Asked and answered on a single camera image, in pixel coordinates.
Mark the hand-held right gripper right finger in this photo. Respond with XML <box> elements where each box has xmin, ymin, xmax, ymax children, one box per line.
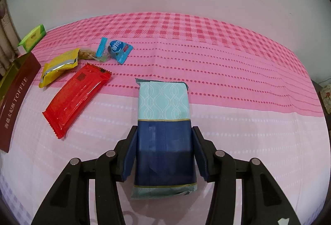
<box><xmin>191</xmin><ymin>126</ymin><xmax>302</xmax><ymax>225</ymax></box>

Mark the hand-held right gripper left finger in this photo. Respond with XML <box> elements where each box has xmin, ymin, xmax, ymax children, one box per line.
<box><xmin>31</xmin><ymin>125</ymin><xmax>139</xmax><ymax>225</ymax></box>

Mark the navy and teal packet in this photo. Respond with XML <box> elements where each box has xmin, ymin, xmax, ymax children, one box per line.
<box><xmin>131</xmin><ymin>78</ymin><xmax>198</xmax><ymax>200</ymax></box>

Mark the red snack packet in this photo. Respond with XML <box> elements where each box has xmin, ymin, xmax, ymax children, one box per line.
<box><xmin>42</xmin><ymin>62</ymin><xmax>112</xmax><ymax>140</ymax></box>

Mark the yellow snack packet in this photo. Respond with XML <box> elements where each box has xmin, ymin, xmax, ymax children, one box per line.
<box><xmin>38</xmin><ymin>49</ymin><xmax>79</xmax><ymax>88</ymax></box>

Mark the dark red tin box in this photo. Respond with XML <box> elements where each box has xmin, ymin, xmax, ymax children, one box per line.
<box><xmin>0</xmin><ymin>52</ymin><xmax>42</xmax><ymax>154</ymax></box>

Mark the round blue wrapped candy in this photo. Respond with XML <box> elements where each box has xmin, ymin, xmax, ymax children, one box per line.
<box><xmin>107</xmin><ymin>39</ymin><xmax>133</xmax><ymax>65</ymax></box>

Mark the clear nut packet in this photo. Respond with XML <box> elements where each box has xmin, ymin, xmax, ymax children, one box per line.
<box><xmin>79</xmin><ymin>48</ymin><xmax>104</xmax><ymax>61</ymax></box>

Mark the blue candy strip wrapper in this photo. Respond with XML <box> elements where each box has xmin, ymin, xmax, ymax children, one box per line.
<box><xmin>96</xmin><ymin>37</ymin><xmax>108</xmax><ymax>62</ymax></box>

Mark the patterned cushion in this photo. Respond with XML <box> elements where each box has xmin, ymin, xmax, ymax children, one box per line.
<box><xmin>319</xmin><ymin>83</ymin><xmax>331</xmax><ymax>114</ymax></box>

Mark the green tissue box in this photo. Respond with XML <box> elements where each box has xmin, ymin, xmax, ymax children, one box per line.
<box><xmin>17</xmin><ymin>24</ymin><xmax>47</xmax><ymax>54</ymax></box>

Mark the beige patterned curtain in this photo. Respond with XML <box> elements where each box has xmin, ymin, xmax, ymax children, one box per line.
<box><xmin>0</xmin><ymin>0</ymin><xmax>24</xmax><ymax>76</ymax></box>

